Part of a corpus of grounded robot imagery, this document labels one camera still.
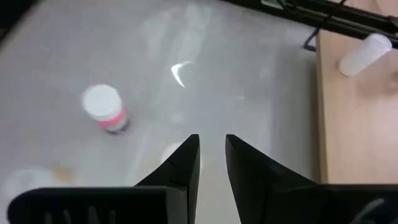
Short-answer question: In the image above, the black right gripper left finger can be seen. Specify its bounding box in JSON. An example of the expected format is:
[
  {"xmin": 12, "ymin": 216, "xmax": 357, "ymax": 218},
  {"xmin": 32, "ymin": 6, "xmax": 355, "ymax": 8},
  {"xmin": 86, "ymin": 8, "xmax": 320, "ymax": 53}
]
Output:
[{"xmin": 6, "ymin": 133, "xmax": 201, "ymax": 224}]

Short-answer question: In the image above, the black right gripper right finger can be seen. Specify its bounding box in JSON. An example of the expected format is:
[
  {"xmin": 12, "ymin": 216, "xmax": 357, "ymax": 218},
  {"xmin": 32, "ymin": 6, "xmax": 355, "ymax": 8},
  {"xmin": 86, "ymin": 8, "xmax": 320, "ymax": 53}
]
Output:
[{"xmin": 225, "ymin": 134, "xmax": 398, "ymax": 224}]

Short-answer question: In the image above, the pink bottle white cap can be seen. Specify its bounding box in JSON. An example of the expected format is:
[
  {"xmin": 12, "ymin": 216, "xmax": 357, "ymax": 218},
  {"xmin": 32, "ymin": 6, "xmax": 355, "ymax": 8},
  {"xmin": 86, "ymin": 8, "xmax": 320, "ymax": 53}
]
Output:
[{"xmin": 81, "ymin": 83, "xmax": 131, "ymax": 136}]

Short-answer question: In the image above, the tall white bottle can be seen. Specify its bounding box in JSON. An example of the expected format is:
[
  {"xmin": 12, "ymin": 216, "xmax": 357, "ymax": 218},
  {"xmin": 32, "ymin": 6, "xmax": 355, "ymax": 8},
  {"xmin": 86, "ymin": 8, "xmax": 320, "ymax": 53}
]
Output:
[{"xmin": 338, "ymin": 32, "xmax": 393, "ymax": 78}]

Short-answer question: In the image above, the black shelf frame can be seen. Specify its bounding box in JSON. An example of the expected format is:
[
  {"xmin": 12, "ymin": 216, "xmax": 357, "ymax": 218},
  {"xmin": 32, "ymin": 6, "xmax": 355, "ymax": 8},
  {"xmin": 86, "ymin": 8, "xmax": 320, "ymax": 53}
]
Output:
[{"xmin": 222, "ymin": 0, "xmax": 398, "ymax": 52}]

